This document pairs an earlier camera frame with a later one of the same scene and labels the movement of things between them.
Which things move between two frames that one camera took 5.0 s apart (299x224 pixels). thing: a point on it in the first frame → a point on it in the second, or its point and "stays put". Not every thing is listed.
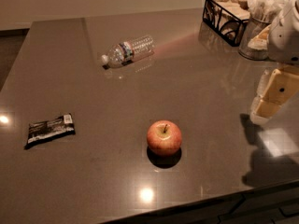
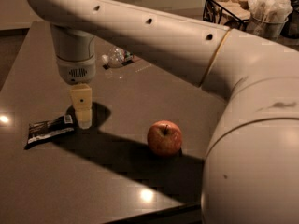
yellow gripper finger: x=263 y=111 → x=83 y=112
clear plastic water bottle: x=129 y=51 stays put
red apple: x=164 y=138 stays put
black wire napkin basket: x=226 y=14 stays put
